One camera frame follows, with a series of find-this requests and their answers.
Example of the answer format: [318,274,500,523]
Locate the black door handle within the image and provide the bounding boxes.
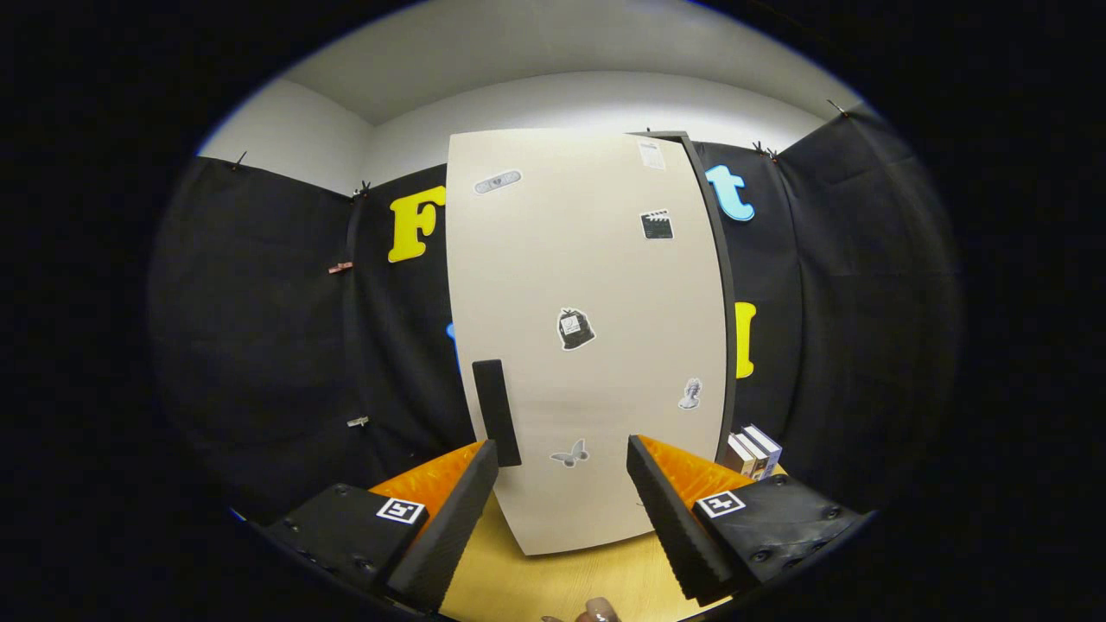
[471,359,523,468]

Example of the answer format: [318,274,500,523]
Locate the beige shoe cabinet door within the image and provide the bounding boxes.
[445,128,729,556]

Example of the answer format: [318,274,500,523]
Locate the black backdrop cloth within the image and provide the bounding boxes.
[149,104,964,528]

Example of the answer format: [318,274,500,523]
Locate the white book blue print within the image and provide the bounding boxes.
[743,423,784,478]

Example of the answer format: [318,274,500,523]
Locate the grey shoe cabinet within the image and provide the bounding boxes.
[631,130,738,467]

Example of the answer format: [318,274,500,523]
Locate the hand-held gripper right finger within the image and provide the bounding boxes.
[625,435,869,607]

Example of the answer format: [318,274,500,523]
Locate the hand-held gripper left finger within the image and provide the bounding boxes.
[264,439,500,614]

